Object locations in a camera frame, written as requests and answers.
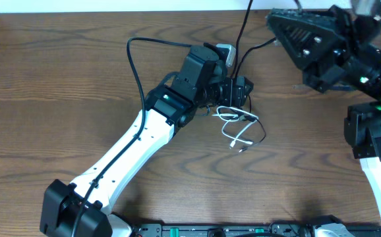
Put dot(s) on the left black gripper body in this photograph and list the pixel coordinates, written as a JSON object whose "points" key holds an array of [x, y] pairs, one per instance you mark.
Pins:
{"points": [[240, 92]]}

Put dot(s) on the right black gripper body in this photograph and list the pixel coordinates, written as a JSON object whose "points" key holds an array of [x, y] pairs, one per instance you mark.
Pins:
{"points": [[334, 54]]}

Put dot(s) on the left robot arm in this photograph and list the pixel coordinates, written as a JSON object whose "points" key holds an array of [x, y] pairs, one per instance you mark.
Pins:
{"points": [[84, 206]]}

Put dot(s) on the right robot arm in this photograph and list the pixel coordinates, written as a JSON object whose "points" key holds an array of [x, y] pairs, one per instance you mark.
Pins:
{"points": [[362, 131]]}

